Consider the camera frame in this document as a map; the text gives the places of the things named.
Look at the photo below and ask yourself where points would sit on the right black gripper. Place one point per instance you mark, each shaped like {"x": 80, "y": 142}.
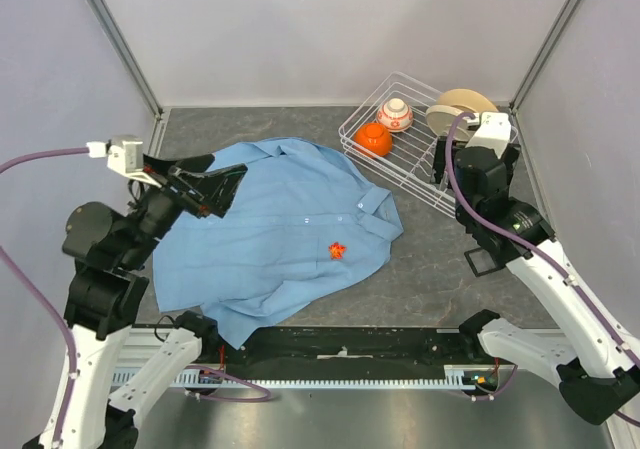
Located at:
{"x": 440, "y": 162}

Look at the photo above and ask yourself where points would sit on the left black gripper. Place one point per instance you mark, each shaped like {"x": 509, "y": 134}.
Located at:
{"x": 215, "y": 189}

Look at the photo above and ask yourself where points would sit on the light blue button shirt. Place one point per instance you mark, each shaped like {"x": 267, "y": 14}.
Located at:
{"x": 268, "y": 258}

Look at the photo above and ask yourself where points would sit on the red gold leaf brooch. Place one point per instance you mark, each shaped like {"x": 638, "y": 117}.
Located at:
{"x": 336, "y": 251}

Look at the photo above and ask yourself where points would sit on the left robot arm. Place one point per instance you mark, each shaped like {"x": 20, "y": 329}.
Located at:
{"x": 108, "y": 250}

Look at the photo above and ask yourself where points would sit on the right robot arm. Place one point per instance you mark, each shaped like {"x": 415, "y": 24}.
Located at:
{"x": 597, "y": 370}

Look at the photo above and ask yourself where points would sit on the beige plate front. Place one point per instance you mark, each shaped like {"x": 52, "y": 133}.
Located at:
{"x": 439, "y": 119}

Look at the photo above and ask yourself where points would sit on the tan plate rear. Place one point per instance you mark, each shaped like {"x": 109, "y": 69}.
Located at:
{"x": 466, "y": 100}

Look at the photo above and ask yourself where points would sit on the white red patterned bowl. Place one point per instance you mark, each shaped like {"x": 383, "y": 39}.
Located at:
{"x": 395, "y": 115}

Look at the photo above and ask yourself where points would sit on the orange bowl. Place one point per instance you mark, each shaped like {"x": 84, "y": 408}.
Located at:
{"x": 373, "y": 139}

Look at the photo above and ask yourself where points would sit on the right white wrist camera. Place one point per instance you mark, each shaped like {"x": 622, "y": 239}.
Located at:
{"x": 493, "y": 131}

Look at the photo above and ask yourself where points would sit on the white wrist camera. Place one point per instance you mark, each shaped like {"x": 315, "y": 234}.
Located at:
{"x": 124, "y": 154}
{"x": 493, "y": 131}

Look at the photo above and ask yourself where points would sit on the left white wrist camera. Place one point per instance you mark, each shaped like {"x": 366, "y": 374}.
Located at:
{"x": 124, "y": 154}

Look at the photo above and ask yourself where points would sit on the white wire dish rack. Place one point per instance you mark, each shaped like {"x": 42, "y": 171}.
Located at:
{"x": 416, "y": 161}

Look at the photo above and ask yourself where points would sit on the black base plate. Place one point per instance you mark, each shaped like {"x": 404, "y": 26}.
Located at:
{"x": 345, "y": 351}

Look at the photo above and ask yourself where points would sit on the slotted cable duct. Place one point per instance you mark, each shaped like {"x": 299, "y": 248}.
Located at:
{"x": 450, "y": 378}

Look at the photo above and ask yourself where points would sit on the right aluminium frame post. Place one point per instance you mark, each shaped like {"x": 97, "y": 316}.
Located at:
{"x": 545, "y": 51}

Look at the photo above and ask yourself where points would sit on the aluminium frame post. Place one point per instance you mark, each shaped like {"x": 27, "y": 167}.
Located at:
{"x": 115, "y": 36}
{"x": 545, "y": 51}

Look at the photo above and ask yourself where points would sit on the left aluminium frame post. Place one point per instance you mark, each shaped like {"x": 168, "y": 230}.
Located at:
{"x": 115, "y": 36}

